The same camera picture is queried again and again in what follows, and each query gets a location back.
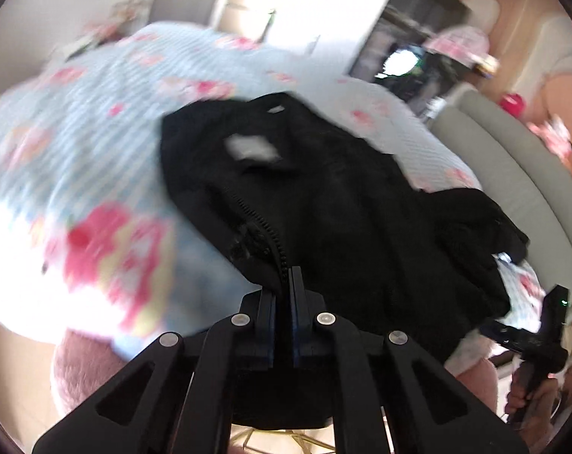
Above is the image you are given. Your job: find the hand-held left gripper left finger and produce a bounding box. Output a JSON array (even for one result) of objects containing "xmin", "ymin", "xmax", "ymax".
[{"xmin": 33, "ymin": 288, "xmax": 284, "ymax": 454}]

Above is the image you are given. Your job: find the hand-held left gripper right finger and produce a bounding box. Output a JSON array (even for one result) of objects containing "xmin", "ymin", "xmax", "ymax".
[{"xmin": 288, "ymin": 267, "xmax": 530, "ymax": 454}]

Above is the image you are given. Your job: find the black zip jacket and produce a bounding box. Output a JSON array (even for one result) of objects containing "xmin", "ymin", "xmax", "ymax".
[{"xmin": 159, "ymin": 92, "xmax": 514, "ymax": 429}]

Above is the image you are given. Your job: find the person's right hand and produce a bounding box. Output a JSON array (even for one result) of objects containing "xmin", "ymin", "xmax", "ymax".
[{"xmin": 504, "ymin": 373, "xmax": 570, "ymax": 442}]

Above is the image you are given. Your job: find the folded black garment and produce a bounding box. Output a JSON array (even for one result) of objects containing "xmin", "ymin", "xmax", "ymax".
[{"xmin": 418, "ymin": 188, "xmax": 530, "ymax": 266}]

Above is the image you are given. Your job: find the grey padded headboard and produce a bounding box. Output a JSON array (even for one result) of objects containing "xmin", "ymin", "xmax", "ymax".
[{"xmin": 430, "ymin": 90, "xmax": 572, "ymax": 322}]

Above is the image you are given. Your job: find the pink fluffy bed sheet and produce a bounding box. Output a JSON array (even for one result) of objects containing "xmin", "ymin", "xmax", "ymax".
[{"xmin": 50, "ymin": 328, "xmax": 132, "ymax": 419}]

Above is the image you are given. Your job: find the pink and white cat plush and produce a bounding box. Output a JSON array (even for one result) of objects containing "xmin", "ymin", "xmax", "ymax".
[{"xmin": 527, "ymin": 116, "xmax": 572, "ymax": 157}]

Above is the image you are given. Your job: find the blue checked cartoon blanket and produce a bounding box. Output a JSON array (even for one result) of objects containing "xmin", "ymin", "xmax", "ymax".
[{"xmin": 0, "ymin": 21, "xmax": 547, "ymax": 370}]

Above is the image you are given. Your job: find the red plush toy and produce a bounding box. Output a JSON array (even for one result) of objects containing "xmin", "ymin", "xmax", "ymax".
[{"xmin": 500, "ymin": 93, "xmax": 525, "ymax": 117}]

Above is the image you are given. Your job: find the white wardrobe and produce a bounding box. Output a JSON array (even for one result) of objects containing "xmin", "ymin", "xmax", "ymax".
[{"xmin": 262, "ymin": 0, "xmax": 410, "ymax": 76}]

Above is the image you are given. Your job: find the beige refrigerator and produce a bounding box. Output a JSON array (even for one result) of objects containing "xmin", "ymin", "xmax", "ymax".
[{"xmin": 217, "ymin": 0, "xmax": 291, "ymax": 41}]

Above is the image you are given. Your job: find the gold wire frame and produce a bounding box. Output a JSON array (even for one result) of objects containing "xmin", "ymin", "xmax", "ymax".
[{"xmin": 239, "ymin": 426, "xmax": 344, "ymax": 454}]

